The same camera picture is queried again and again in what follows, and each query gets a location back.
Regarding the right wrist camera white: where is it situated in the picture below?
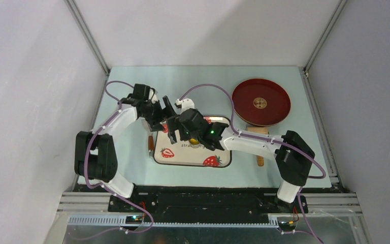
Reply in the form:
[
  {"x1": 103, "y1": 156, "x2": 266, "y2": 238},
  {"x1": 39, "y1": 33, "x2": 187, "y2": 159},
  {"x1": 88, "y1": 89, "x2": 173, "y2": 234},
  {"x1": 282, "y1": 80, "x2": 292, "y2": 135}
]
[{"x1": 175, "y1": 99, "x2": 195, "y2": 113}]

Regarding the aluminium frame rail front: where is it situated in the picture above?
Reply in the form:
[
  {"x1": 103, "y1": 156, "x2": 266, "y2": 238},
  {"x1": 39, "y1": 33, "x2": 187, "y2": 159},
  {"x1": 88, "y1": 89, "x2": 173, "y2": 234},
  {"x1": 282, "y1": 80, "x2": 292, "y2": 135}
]
[{"x1": 57, "y1": 192, "x2": 363, "y2": 228}]

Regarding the strawberry pattern white tray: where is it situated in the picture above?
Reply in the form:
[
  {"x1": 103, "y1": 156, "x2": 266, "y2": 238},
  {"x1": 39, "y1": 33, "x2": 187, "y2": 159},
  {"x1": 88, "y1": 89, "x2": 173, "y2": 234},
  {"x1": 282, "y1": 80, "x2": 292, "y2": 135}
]
[{"x1": 153, "y1": 123, "x2": 232, "y2": 168}]

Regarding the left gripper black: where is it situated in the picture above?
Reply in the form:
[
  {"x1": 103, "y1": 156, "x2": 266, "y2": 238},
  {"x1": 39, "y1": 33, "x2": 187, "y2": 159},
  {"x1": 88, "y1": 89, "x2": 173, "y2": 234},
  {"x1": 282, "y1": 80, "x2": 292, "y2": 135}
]
[{"x1": 140, "y1": 96, "x2": 176, "y2": 132}]

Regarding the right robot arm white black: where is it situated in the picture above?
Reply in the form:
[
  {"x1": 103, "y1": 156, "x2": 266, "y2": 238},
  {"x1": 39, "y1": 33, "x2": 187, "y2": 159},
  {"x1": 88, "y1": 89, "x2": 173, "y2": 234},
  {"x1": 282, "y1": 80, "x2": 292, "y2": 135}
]
[{"x1": 165, "y1": 109, "x2": 315, "y2": 212}]

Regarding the round red plate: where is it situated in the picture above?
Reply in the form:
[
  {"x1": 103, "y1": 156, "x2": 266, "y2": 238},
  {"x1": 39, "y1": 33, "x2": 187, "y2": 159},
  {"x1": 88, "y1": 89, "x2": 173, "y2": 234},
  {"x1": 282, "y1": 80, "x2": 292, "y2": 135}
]
[{"x1": 232, "y1": 78, "x2": 291, "y2": 127}]

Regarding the yellow dough piece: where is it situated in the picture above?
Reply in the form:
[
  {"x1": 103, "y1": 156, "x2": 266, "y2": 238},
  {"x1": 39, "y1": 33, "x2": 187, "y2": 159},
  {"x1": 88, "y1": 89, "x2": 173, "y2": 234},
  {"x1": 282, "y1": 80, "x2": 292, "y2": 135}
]
[{"x1": 189, "y1": 138, "x2": 199, "y2": 144}]

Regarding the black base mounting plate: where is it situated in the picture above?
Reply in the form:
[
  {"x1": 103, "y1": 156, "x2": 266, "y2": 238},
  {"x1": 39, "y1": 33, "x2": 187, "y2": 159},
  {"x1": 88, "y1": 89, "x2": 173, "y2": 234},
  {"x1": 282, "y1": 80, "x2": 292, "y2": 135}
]
[{"x1": 108, "y1": 186, "x2": 308, "y2": 225}]

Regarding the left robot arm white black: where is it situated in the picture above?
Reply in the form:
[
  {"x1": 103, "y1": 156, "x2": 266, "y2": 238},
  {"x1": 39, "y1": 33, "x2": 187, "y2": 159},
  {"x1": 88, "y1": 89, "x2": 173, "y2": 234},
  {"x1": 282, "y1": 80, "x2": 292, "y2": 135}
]
[{"x1": 74, "y1": 84, "x2": 177, "y2": 212}]

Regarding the metal scraper wooden handle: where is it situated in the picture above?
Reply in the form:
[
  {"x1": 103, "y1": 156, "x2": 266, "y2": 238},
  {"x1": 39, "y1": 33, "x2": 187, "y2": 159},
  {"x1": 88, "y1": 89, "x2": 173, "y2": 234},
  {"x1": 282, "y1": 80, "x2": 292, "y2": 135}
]
[{"x1": 148, "y1": 133, "x2": 155, "y2": 157}]

